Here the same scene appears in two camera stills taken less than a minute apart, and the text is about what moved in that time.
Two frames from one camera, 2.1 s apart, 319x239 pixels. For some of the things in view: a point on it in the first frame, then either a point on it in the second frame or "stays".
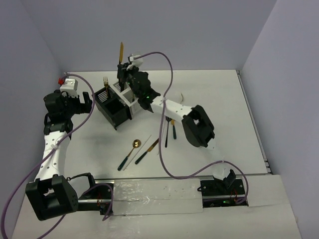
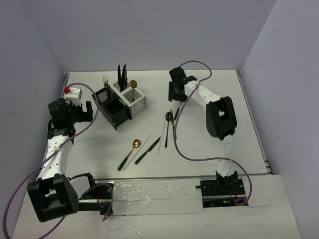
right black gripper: [123, 71] to [172, 95]
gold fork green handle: [106, 83] stays
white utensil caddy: [128, 95] stays
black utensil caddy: [112, 107] stays
